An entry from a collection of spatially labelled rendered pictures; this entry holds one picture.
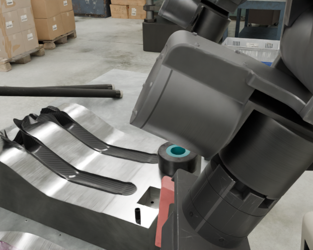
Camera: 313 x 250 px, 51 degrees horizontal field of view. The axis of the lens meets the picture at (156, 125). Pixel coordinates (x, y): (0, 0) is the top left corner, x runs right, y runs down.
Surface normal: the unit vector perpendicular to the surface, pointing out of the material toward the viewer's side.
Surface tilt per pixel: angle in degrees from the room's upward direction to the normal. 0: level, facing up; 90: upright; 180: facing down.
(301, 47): 78
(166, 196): 87
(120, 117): 0
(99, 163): 2
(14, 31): 90
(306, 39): 71
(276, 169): 88
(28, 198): 90
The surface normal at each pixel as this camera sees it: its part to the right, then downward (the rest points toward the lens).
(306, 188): -0.01, -0.88
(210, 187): -0.82, -0.15
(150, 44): -0.37, 0.44
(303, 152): 0.10, 0.53
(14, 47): 0.95, 0.15
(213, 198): -0.70, 0.01
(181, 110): 0.04, 0.30
